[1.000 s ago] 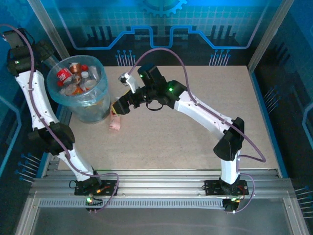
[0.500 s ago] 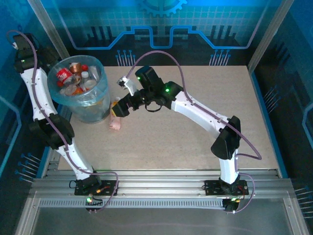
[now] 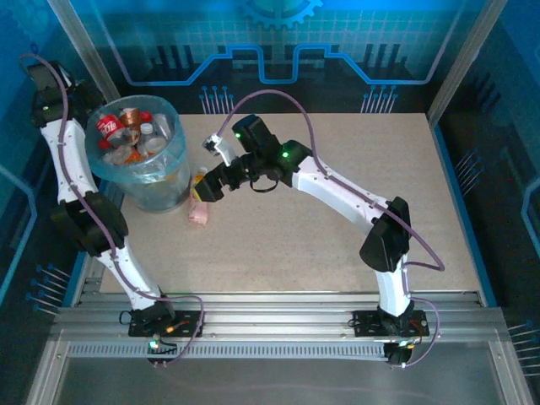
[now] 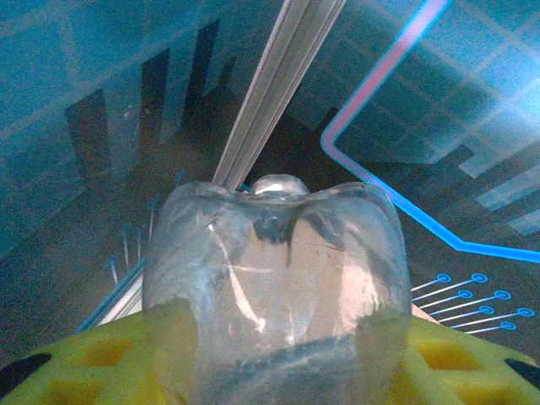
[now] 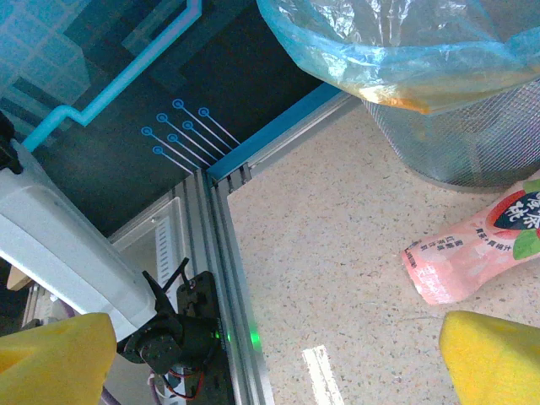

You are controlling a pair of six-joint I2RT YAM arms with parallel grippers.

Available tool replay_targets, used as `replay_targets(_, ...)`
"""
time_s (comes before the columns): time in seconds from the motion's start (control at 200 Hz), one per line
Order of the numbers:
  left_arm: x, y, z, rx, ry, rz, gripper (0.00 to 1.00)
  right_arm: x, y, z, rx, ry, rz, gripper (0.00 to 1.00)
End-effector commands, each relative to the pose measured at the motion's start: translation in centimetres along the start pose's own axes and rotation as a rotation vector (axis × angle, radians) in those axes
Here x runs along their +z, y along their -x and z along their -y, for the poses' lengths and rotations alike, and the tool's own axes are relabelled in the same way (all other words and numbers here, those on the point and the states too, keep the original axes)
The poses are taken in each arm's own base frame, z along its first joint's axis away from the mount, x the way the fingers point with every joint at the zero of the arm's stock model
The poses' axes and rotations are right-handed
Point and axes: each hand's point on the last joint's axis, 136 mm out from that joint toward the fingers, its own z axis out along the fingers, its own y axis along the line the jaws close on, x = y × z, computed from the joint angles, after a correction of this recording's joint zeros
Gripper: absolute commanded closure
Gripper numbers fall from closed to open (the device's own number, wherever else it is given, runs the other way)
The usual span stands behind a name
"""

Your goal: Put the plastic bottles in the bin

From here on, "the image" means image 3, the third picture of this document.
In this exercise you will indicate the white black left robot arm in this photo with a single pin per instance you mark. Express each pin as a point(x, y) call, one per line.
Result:
point(71, 160)

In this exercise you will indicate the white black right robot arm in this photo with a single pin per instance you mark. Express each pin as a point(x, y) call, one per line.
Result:
point(337, 194)

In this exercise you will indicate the metal mesh waste bin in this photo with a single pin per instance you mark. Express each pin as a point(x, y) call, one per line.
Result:
point(160, 190)

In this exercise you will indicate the blue plastic bin liner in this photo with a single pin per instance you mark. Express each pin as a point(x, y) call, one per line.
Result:
point(175, 135)

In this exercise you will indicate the black controller box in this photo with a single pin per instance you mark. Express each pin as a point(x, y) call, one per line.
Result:
point(398, 354)
point(162, 352)

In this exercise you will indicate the grey metal front tray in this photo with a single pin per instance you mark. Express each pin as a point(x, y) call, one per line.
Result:
point(274, 379)

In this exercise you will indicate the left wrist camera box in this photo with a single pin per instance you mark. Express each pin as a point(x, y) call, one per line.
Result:
point(65, 73)

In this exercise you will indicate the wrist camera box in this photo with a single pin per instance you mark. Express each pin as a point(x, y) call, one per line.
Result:
point(65, 73)
point(221, 145)

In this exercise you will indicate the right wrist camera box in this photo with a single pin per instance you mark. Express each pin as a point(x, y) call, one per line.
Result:
point(221, 145)

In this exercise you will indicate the aluminium frame post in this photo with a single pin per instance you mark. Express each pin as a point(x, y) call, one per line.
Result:
point(464, 59)
point(84, 46)

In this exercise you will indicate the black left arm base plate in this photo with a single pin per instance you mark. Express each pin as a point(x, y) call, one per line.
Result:
point(190, 325)

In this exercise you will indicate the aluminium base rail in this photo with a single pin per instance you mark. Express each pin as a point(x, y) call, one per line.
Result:
point(274, 312)

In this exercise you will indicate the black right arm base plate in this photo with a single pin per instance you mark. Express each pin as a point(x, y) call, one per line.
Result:
point(367, 322)

